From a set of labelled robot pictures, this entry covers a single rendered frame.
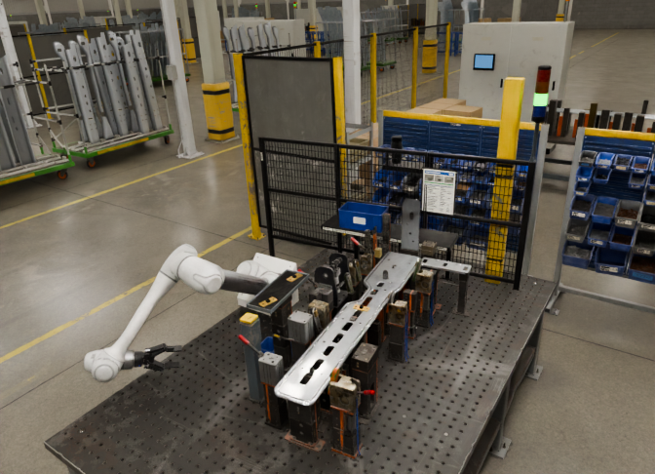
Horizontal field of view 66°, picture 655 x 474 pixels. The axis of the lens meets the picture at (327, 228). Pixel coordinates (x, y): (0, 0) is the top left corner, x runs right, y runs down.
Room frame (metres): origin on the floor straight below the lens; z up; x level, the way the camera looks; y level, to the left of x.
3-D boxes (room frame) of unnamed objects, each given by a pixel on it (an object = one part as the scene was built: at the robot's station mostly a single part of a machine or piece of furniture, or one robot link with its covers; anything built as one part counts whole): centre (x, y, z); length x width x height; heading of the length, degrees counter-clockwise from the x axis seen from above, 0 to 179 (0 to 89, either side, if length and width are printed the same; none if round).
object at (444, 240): (3.09, -0.40, 1.02); 0.90 x 0.22 x 0.03; 62
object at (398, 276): (2.18, -0.15, 1.00); 1.38 x 0.22 x 0.02; 152
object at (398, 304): (2.18, -0.34, 0.87); 0.12 x 0.09 x 0.35; 62
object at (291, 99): (4.96, 0.31, 1.00); 1.34 x 0.14 x 2.00; 55
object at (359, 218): (3.17, -0.25, 1.10); 0.30 x 0.17 x 0.13; 65
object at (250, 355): (1.93, 0.37, 0.92); 0.08 x 0.08 x 0.44; 62
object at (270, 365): (1.76, 0.27, 0.88); 0.11 x 0.10 x 0.36; 62
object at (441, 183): (3.06, -0.72, 1.30); 0.23 x 0.02 x 0.31; 62
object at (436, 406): (2.29, -0.09, 0.68); 2.56 x 1.61 x 0.04; 145
